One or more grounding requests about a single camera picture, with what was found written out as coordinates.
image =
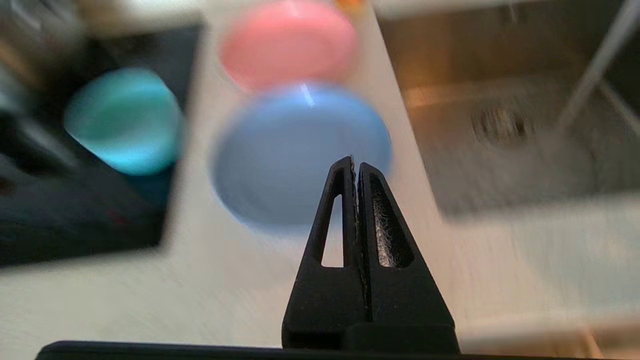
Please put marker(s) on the round metal drain strainer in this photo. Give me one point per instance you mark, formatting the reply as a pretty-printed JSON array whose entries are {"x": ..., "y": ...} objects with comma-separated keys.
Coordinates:
[{"x": 500, "y": 125}]

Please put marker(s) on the pink plastic plate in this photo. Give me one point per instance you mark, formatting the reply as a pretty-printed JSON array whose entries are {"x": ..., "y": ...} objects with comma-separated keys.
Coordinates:
[{"x": 287, "y": 45}]

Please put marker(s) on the running tap water stream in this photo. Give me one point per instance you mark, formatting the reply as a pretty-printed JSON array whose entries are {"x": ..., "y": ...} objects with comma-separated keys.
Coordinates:
[{"x": 592, "y": 75}]

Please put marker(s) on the stainless steel sink basin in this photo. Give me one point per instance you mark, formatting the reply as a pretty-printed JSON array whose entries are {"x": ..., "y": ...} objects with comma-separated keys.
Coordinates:
[{"x": 500, "y": 175}]

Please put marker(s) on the blue plastic plate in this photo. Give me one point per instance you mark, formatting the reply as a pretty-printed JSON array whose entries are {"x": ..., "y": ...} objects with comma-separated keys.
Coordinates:
[{"x": 280, "y": 160}]

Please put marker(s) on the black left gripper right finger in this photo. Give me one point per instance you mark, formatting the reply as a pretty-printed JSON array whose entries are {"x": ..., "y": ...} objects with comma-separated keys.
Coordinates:
[{"x": 415, "y": 310}]

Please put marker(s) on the black glass cooktop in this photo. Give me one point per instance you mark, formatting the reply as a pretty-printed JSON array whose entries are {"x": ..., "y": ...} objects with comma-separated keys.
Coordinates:
[{"x": 60, "y": 220}]

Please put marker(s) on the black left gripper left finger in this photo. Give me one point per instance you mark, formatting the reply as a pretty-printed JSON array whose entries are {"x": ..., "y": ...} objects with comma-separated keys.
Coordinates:
[{"x": 325, "y": 310}]

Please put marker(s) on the teal plastic bowl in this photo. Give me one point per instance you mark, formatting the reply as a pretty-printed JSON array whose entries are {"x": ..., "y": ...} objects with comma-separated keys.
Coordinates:
[{"x": 125, "y": 122}]

